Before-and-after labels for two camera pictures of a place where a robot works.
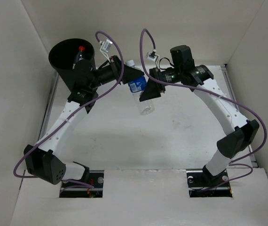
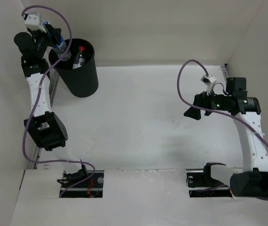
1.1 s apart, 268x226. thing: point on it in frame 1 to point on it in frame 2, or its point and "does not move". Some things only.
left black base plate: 94,189 does not move
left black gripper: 119,69 to 47,37
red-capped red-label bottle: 79,55 does not move
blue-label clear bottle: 136,87 to 61,48
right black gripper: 152,90 to 202,100
